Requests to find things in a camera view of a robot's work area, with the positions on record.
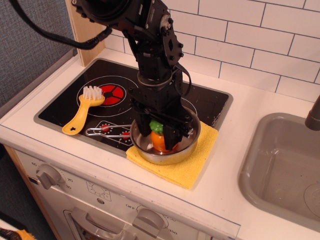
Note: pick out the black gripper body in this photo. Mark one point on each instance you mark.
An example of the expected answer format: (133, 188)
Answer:
(163, 105)

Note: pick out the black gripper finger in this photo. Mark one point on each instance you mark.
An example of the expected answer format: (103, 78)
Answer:
(143, 123)
(172, 137)

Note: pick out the orange bottle with green cap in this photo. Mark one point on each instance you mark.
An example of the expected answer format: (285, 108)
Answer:
(157, 136)

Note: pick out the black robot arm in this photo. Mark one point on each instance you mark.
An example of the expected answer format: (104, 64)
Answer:
(148, 27)

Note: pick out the yellow dish brush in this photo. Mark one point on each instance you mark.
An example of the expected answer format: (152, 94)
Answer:
(92, 96)

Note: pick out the stainless steel pot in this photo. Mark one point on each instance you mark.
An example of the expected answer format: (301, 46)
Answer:
(144, 144)

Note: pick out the black toy stovetop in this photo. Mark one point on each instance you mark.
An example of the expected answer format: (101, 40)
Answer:
(210, 105)

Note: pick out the yellow cloth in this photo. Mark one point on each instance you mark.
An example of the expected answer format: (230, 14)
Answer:
(186, 172)

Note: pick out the grey right oven knob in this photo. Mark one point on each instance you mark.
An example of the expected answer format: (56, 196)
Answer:
(148, 222)

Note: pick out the grey oven knob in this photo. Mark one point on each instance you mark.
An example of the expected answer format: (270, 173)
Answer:
(48, 176)
(148, 222)

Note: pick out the grey left oven knob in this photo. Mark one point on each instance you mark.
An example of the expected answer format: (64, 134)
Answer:
(48, 176)

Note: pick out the grey sink basin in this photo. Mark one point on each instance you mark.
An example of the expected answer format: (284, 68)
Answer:
(281, 170)

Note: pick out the grey faucet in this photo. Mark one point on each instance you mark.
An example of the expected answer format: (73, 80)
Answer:
(312, 120)

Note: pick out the orange object at corner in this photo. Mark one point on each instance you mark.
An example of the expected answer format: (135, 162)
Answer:
(23, 235)

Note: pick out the wooden side post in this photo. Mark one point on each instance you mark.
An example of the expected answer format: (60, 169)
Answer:
(84, 30)

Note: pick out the oven door handle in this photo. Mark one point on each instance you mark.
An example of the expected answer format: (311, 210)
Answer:
(95, 228)

